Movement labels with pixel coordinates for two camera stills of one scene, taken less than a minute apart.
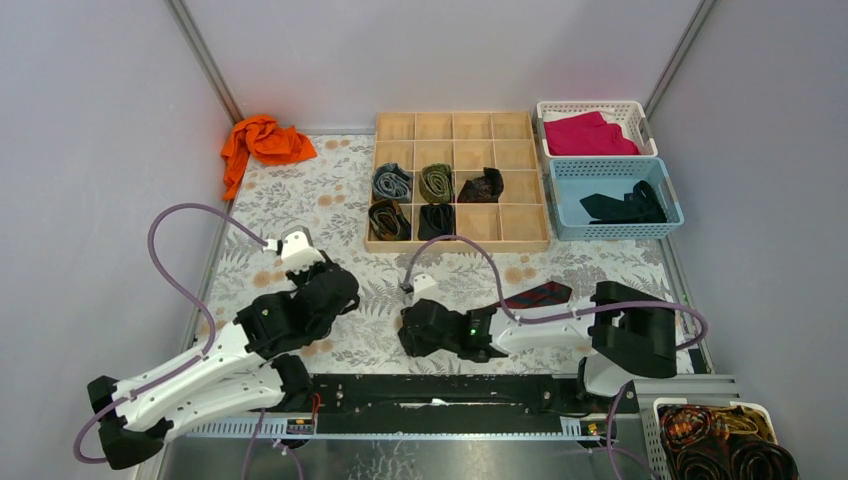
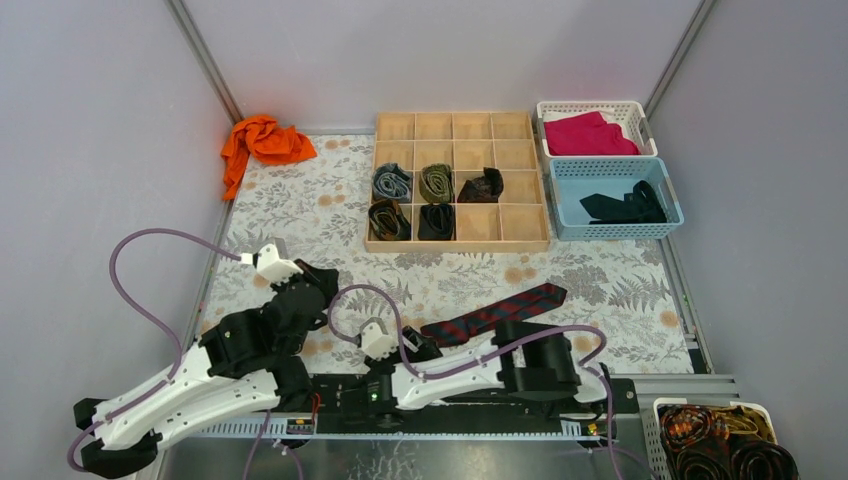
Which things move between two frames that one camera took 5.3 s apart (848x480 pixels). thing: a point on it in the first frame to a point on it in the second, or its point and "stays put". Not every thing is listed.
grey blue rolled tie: x=391 y=181 stays put
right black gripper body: x=421 y=347 to x=426 y=351
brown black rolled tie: x=387 y=221 stays put
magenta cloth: x=586 y=134 stays put
